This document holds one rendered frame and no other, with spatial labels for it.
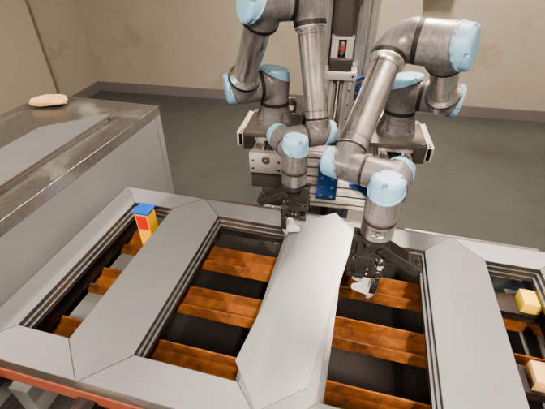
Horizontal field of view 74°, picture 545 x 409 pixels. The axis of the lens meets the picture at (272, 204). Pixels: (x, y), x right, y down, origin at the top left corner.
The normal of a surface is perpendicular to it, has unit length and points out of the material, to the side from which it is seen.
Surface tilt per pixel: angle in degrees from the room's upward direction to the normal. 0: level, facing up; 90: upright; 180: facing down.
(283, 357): 0
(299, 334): 0
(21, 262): 90
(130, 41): 90
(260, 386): 0
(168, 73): 90
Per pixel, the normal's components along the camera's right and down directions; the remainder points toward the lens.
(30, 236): 0.97, 0.15
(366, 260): 0.01, -0.81
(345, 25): -0.18, 0.58
